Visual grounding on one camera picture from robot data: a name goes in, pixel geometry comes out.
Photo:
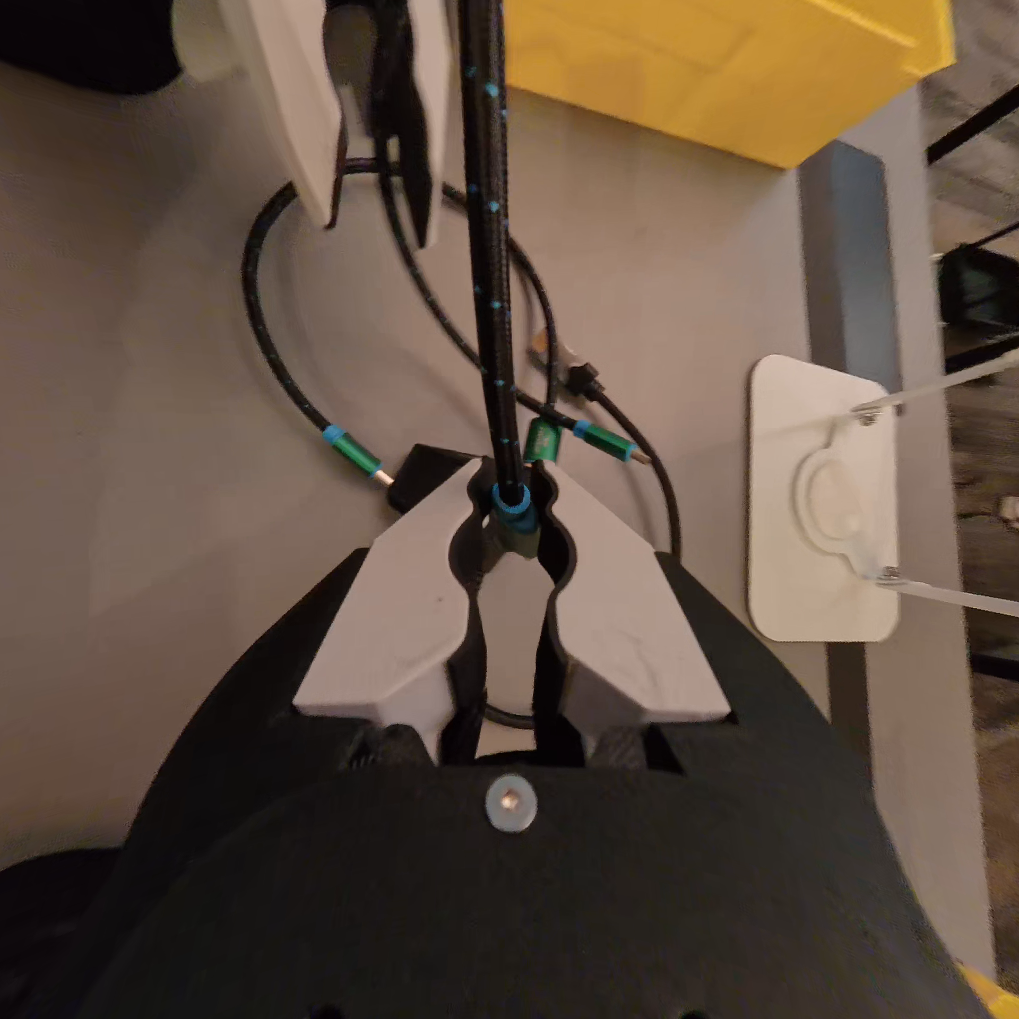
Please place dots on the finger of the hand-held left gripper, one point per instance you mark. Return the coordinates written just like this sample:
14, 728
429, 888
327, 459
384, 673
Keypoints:
279, 79
426, 79

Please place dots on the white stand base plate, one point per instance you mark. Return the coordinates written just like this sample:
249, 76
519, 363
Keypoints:
820, 557

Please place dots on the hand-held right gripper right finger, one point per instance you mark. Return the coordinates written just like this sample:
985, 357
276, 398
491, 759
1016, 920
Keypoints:
637, 637

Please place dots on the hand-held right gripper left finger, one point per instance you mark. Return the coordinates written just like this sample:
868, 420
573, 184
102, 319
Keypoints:
390, 629

